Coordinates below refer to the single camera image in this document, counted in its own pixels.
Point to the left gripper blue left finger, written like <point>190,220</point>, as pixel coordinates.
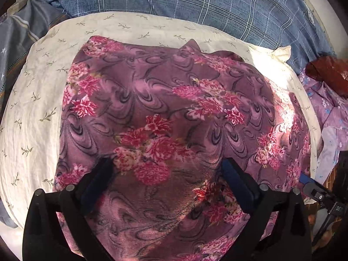
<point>93,184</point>

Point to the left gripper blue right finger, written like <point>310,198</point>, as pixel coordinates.
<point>243,186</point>

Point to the grey star-logo pillowcase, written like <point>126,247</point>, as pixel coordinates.
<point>21,26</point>

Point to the cream leaf-print pillow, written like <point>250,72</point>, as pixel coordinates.
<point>30,125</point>

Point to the magenta floral garment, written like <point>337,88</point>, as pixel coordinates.
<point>167,117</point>

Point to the lilac floral garment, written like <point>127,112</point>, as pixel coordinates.
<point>331,112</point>

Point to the right hand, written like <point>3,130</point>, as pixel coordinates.
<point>326,237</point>

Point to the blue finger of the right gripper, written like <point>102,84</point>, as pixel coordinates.
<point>304,179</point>

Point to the blue plaid quilt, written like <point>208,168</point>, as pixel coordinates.
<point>265,23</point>

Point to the red plastic bag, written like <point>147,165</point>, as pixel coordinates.
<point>332,71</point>

